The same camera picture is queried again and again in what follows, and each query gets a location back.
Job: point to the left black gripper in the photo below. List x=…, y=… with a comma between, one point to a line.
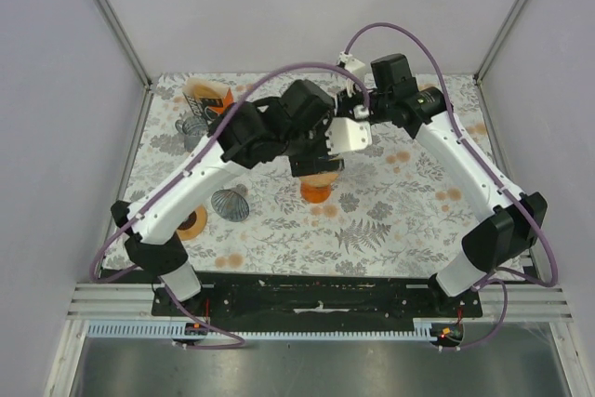
x=306, y=164

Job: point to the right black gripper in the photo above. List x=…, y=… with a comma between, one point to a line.
x=346, y=103

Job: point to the coffee filter package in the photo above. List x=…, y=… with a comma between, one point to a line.
x=207, y=99

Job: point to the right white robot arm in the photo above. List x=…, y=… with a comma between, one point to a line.
x=508, y=218

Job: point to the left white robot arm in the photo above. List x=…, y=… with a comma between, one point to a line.
x=304, y=122

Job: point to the grey glass dripper cone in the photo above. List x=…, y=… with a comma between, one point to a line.
x=230, y=204

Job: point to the orange glass carafe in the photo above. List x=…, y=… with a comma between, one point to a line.
x=315, y=194

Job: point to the floral tablecloth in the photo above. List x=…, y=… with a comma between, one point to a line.
x=392, y=211

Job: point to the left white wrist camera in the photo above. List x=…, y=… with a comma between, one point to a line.
x=346, y=135

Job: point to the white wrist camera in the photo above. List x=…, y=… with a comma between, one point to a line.
x=346, y=135
x=352, y=65

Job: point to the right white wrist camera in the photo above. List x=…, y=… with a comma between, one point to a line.
x=352, y=65

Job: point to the black mounting base plate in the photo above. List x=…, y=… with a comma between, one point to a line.
x=248, y=302

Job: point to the aluminium frame rail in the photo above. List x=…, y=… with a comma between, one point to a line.
x=521, y=302

